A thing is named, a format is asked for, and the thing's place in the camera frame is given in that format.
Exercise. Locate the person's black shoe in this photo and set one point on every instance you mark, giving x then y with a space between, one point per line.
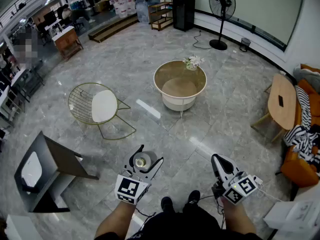
167 204
193 197

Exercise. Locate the person's right forearm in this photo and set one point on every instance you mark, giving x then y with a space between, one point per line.
237 219

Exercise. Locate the person's left black shoe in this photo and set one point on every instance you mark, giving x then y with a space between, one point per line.
167 204

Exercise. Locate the white flat device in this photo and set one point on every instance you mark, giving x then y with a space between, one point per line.
31 169

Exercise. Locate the person's right black shoe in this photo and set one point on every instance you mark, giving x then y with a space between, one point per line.
193 197

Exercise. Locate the grey cushion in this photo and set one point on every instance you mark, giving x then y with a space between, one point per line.
308 76

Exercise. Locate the black white striped blanket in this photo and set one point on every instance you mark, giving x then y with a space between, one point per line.
305 114

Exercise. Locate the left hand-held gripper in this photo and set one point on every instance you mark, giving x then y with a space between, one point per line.
127 186

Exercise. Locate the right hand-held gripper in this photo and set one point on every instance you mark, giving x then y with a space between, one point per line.
240 189

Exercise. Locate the black mesh waste bin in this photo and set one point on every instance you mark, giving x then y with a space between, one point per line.
245 44

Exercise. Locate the wooden shelf rack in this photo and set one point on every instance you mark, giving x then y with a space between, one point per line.
160 12

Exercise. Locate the window with pale roller blinds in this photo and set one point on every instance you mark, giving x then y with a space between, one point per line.
262 6

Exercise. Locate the black computer monitor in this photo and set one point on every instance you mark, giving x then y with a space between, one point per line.
50 17

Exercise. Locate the black phone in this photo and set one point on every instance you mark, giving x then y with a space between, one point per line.
281 101

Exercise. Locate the orange sofa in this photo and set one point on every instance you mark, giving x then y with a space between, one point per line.
297 171

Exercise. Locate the white flowers in vase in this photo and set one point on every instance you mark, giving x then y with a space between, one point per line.
193 62

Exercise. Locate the dark square side table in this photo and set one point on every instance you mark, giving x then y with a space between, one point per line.
62 159

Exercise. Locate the yellow cardboard box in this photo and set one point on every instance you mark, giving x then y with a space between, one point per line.
102 4

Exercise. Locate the round glass coffee table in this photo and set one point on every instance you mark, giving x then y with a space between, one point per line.
172 71

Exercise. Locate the person's black trousers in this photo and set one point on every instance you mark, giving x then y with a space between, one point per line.
190 226

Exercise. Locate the wooden cabinet with white top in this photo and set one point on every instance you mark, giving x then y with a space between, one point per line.
66 40

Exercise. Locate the oval wooden table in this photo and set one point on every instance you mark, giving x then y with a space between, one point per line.
280 116

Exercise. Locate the white seat cushion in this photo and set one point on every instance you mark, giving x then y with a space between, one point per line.
103 106

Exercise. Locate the person's left forearm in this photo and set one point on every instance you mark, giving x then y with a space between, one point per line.
117 219

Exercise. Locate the white plastic bucket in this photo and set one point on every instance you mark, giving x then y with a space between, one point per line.
131 5
116 6
123 10

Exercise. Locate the tall black cabinet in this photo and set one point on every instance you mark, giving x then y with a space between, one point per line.
183 11

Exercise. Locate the black standing fan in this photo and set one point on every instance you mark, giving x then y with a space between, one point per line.
222 1

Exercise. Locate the wooden step platform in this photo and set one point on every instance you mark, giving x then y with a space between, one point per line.
112 27

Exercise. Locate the person's black shirt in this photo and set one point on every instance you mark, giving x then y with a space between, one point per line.
105 236

